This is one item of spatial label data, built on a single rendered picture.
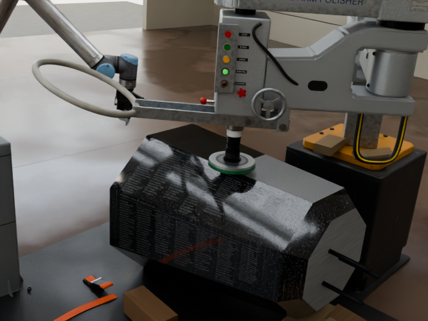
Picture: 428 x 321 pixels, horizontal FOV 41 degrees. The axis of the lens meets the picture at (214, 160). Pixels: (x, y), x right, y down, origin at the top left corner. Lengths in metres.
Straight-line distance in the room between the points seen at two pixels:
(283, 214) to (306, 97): 0.51
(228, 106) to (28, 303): 1.50
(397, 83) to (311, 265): 0.85
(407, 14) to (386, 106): 0.39
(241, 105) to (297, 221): 0.55
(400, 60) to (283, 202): 0.77
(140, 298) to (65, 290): 0.48
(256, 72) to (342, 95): 0.38
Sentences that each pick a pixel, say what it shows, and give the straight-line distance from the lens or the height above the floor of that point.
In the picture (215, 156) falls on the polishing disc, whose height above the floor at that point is 0.89.
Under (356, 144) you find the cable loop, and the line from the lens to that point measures 2.72.
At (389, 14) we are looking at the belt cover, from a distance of 2.48.
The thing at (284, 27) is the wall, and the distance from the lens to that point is 10.48.
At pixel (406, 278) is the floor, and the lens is 3.72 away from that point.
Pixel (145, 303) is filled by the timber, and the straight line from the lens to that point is 2.95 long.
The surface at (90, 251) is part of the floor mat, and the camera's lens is 3.59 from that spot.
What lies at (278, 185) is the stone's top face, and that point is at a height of 0.83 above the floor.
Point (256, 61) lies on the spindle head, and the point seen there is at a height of 1.37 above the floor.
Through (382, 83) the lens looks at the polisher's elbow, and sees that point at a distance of 2.59.
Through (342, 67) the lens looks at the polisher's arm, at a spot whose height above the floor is 1.37.
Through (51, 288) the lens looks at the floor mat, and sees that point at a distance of 3.30.
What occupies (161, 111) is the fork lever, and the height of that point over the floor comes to 1.12.
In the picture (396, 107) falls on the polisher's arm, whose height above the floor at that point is 1.21.
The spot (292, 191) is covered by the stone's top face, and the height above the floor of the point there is 0.83.
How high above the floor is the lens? 1.89
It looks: 22 degrees down
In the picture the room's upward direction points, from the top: 4 degrees clockwise
